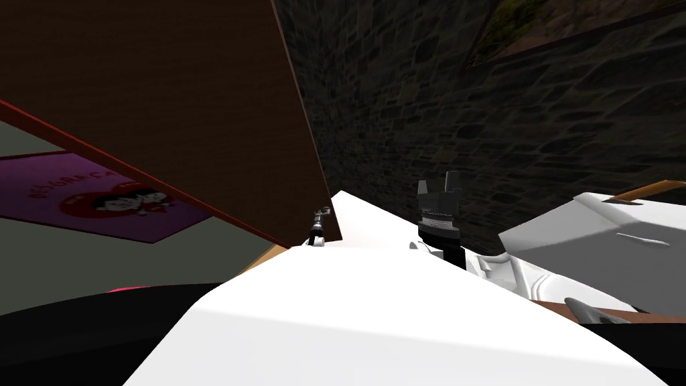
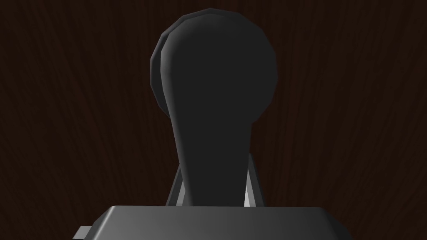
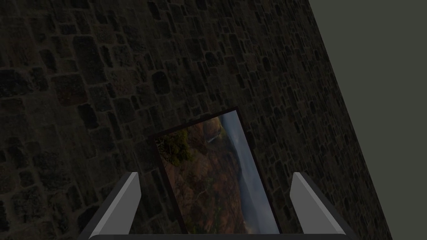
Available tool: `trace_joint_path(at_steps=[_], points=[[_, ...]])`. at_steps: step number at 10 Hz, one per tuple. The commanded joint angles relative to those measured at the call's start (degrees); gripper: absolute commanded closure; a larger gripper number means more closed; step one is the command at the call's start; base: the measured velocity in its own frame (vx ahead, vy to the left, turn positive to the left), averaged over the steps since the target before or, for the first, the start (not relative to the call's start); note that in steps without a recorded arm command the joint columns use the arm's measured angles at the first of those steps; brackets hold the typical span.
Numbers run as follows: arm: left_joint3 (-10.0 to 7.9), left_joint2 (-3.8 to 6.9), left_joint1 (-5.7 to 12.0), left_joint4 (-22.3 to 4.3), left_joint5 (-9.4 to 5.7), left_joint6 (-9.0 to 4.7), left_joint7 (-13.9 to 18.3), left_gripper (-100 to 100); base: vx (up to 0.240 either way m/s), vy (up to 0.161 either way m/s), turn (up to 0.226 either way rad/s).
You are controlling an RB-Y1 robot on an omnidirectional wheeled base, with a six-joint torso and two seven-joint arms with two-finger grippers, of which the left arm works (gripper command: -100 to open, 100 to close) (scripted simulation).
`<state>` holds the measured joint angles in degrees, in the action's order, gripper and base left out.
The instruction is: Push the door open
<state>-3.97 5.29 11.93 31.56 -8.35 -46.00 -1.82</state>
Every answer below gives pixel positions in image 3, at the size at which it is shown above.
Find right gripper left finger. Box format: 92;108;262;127
79;171;142;238

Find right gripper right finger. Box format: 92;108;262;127
289;171;357;238

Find framed landscape picture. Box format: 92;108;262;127
149;106;284;235

